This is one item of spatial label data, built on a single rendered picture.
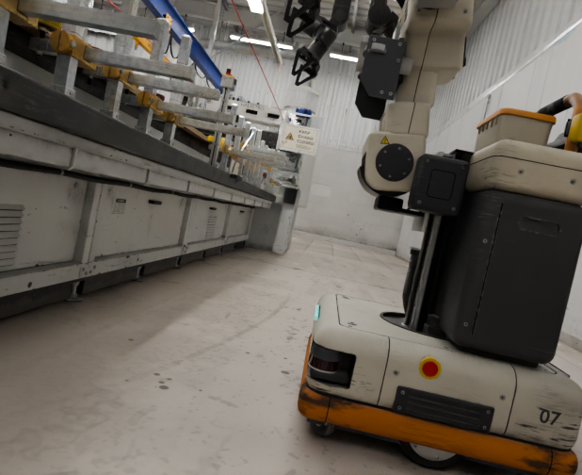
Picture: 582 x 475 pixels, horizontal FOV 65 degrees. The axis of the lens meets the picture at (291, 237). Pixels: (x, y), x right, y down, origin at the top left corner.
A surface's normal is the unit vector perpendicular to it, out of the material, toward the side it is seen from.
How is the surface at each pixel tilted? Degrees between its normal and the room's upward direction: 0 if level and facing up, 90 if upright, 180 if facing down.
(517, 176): 90
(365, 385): 90
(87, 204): 90
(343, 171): 90
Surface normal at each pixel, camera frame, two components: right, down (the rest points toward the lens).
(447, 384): -0.08, 0.04
